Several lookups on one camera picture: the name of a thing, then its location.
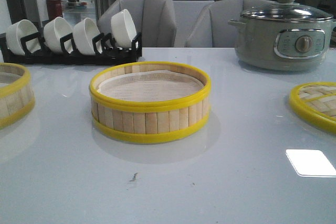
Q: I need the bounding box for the woven bamboo steamer lid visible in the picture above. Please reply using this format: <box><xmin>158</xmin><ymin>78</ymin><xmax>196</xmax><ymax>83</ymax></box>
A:
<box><xmin>288</xmin><ymin>82</ymin><xmax>335</xmax><ymax>134</ymax></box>

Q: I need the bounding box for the bamboo steamer drawer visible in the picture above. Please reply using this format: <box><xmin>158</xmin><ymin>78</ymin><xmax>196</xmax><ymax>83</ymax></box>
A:
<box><xmin>89</xmin><ymin>61</ymin><xmax>211</xmax><ymax>144</ymax></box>
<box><xmin>1</xmin><ymin>62</ymin><xmax>35</xmax><ymax>128</ymax></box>

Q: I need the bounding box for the cloth liner in centre drawer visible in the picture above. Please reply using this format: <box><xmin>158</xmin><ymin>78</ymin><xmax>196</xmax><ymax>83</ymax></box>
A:
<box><xmin>98</xmin><ymin>70</ymin><xmax>204</xmax><ymax>102</ymax></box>

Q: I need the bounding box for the cloth liner in drawer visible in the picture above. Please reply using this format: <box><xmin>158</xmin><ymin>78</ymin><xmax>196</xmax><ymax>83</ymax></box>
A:
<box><xmin>0</xmin><ymin>72</ymin><xmax>21</xmax><ymax>88</ymax></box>
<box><xmin>98</xmin><ymin>70</ymin><xmax>204</xmax><ymax>102</ymax></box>

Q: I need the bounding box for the black bowl rack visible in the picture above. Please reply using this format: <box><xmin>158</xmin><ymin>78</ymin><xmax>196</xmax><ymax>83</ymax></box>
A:
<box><xmin>1</xmin><ymin>32</ymin><xmax>142</xmax><ymax>66</ymax></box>

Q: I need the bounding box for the right grey chair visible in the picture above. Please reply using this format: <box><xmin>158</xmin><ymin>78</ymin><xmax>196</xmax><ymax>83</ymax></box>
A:
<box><xmin>185</xmin><ymin>0</ymin><xmax>273</xmax><ymax>48</ymax></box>

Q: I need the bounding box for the grey chair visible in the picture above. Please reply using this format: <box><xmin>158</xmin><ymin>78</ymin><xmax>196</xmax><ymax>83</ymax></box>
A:
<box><xmin>97</xmin><ymin>0</ymin><xmax>176</xmax><ymax>47</ymax></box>
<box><xmin>185</xmin><ymin>0</ymin><xmax>273</xmax><ymax>48</ymax></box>

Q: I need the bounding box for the white bowl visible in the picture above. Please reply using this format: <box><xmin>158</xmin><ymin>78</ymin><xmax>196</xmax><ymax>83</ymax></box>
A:
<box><xmin>6</xmin><ymin>19</ymin><xmax>38</xmax><ymax>56</ymax></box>
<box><xmin>72</xmin><ymin>18</ymin><xmax>100</xmax><ymax>55</ymax></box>
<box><xmin>44</xmin><ymin>17</ymin><xmax>72</xmax><ymax>54</ymax></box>
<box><xmin>111</xmin><ymin>9</ymin><xmax>137</xmax><ymax>48</ymax></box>

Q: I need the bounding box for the left grey chair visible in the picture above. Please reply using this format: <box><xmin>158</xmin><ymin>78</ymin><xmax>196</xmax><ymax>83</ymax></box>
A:
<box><xmin>97</xmin><ymin>0</ymin><xmax>176</xmax><ymax>47</ymax></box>

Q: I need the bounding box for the grey-green electric cooking pot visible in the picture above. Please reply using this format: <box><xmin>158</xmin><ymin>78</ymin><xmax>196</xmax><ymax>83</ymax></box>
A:
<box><xmin>228</xmin><ymin>17</ymin><xmax>335</xmax><ymax>71</ymax></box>

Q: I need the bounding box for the red bin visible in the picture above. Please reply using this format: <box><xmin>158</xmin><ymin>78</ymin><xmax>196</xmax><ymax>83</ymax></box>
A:
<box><xmin>46</xmin><ymin>0</ymin><xmax>63</xmax><ymax>21</ymax></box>

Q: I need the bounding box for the glass pot lid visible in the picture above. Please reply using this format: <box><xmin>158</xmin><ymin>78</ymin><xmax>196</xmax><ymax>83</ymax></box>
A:
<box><xmin>240</xmin><ymin>0</ymin><xmax>333</xmax><ymax>22</ymax></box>

